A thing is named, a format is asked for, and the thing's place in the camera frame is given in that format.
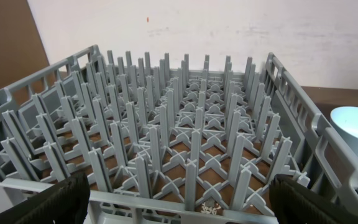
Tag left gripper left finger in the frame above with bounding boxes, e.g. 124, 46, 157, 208
0, 173, 90, 224

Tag grey dish rack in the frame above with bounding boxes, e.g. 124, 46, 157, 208
0, 45, 358, 223

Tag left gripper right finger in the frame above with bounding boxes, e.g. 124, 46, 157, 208
269, 174, 358, 224

